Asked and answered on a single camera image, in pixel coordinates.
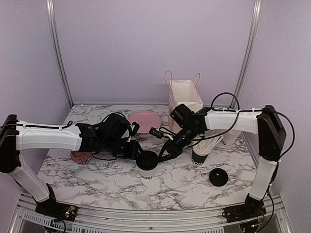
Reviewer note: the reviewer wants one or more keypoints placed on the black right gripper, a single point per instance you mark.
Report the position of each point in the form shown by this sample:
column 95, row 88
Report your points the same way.
column 174, row 151

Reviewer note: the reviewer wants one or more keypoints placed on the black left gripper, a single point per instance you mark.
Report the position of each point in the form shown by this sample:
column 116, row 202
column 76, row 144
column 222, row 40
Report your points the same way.
column 133, row 153

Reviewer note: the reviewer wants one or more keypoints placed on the white paper coffee cup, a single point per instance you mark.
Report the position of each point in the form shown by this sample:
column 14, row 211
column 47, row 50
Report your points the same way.
column 148, row 174

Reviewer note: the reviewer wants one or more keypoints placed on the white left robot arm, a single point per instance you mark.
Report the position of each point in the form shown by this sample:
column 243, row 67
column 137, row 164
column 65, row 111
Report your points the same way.
column 113, row 135

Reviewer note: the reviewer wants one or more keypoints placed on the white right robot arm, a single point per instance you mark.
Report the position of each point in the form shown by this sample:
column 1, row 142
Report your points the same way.
column 263, row 122

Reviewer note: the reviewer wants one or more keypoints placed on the white paper takeout bag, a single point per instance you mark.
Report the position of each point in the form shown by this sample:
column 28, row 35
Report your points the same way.
column 182, row 92

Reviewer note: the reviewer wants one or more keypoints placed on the black cup holding straws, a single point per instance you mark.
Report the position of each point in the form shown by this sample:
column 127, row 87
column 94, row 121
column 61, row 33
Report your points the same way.
column 198, row 157

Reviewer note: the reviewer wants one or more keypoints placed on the pink round plate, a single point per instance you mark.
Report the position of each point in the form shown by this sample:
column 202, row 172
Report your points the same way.
column 146, row 120

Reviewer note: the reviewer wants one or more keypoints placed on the bundle of white wrapped straws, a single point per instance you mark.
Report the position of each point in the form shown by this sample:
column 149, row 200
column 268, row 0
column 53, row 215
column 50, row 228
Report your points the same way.
column 206, row 146

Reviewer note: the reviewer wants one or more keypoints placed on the black plastic cup lid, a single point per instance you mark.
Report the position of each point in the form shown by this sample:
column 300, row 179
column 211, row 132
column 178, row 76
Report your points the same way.
column 218, row 177

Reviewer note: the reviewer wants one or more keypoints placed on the red patterned small bowl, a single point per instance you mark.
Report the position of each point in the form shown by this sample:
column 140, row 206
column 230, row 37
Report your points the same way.
column 81, row 157

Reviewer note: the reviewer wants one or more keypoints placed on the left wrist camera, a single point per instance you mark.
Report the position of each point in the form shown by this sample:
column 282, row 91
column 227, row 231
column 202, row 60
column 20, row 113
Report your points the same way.
column 131, row 130

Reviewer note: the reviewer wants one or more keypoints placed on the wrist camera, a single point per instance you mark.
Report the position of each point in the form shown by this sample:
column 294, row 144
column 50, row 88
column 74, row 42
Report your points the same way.
column 159, row 134
column 131, row 130

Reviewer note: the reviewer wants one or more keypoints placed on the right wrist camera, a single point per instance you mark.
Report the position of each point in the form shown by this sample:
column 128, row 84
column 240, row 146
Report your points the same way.
column 159, row 134

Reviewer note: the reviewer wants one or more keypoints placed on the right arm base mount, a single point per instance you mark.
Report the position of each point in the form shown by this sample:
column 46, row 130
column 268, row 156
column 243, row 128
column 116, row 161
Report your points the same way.
column 242, row 212

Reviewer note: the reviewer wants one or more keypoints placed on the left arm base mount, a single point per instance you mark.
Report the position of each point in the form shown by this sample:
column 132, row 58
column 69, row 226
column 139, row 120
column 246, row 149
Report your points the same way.
column 56, row 208

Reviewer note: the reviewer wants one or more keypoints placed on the aluminium front rail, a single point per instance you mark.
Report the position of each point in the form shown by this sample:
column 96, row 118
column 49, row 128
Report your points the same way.
column 103, row 220

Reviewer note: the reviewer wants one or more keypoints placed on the left aluminium frame post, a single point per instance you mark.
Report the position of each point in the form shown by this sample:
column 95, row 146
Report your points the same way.
column 57, row 50

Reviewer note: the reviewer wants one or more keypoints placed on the aluminium frame post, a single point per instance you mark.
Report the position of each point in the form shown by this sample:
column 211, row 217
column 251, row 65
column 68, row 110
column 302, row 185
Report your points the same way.
column 57, row 50
column 249, row 47

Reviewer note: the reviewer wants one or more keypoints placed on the right aluminium frame post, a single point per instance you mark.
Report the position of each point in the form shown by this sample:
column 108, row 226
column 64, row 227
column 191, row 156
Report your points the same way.
column 249, row 47

